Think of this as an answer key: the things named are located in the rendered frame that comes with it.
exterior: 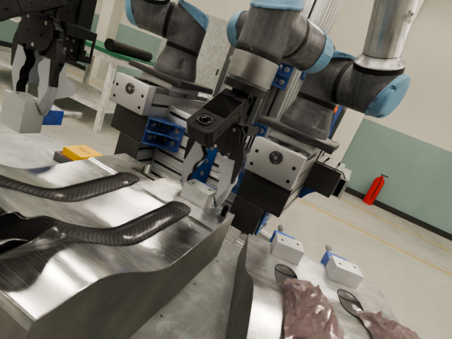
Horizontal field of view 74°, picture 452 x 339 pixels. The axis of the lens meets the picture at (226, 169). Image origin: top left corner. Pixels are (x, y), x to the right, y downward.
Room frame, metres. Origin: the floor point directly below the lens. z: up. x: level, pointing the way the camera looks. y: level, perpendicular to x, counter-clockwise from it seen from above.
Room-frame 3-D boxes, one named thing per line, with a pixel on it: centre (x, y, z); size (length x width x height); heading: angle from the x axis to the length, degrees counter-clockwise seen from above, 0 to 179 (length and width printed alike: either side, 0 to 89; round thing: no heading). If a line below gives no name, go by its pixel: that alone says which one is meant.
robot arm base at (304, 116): (0.93, -0.17, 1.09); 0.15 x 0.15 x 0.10
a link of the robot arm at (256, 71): (0.51, 0.02, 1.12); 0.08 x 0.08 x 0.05
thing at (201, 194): (0.53, 0.01, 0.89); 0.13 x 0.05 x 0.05; 162
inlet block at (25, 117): (0.51, 0.33, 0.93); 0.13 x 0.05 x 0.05; 162
